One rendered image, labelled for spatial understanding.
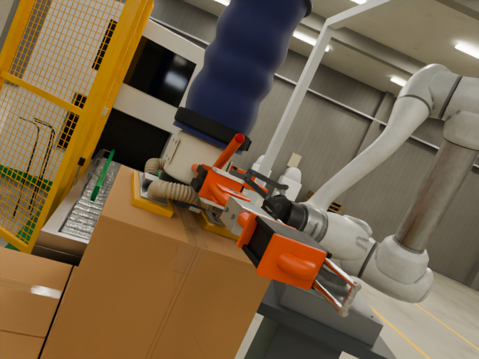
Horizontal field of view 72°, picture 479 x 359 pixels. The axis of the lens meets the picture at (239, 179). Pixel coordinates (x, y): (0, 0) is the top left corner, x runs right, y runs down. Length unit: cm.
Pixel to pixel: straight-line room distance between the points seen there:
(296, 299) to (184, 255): 57
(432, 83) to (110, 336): 105
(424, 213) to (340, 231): 45
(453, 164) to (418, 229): 23
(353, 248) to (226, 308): 33
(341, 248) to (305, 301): 41
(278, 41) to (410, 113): 42
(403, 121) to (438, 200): 29
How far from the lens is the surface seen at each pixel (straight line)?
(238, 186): 71
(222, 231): 87
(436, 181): 118
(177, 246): 71
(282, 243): 38
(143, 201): 82
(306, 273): 38
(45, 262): 134
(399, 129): 103
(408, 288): 129
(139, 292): 75
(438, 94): 112
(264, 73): 93
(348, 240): 83
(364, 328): 129
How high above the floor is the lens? 116
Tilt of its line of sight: 5 degrees down
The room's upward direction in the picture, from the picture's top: 24 degrees clockwise
